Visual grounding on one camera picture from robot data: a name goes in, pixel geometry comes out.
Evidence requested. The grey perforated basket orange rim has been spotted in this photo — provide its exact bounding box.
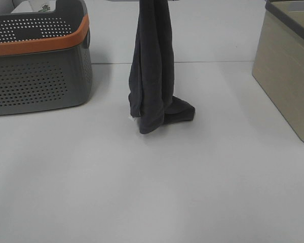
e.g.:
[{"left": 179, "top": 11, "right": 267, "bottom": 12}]
[{"left": 0, "top": 1, "right": 93, "bottom": 115}]

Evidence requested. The beige storage bin grey rim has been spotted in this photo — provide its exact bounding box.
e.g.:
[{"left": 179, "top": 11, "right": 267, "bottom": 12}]
[{"left": 252, "top": 1, "right": 304, "bottom": 143}]

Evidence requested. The dark grey towel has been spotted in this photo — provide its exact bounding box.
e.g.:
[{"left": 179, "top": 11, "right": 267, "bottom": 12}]
[{"left": 128, "top": 1, "right": 196, "bottom": 134}]

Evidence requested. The white bottle with green logo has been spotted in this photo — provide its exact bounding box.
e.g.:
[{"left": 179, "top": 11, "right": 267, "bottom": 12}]
[{"left": 28, "top": 0, "right": 56, "bottom": 12}]

